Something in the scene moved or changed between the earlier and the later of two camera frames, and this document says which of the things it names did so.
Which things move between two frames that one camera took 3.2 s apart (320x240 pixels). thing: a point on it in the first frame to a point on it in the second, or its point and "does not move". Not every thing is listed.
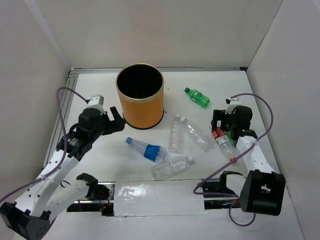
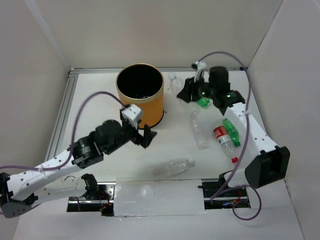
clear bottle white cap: [200, 135] to [201, 141]
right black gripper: [218, 115] to [185, 94]
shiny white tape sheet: [159, 197] does not move
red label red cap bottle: [225, 144] does not move
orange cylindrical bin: [140, 87] does not move
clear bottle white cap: [176, 135] to [177, 83]
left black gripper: [118, 125] to [144, 141]
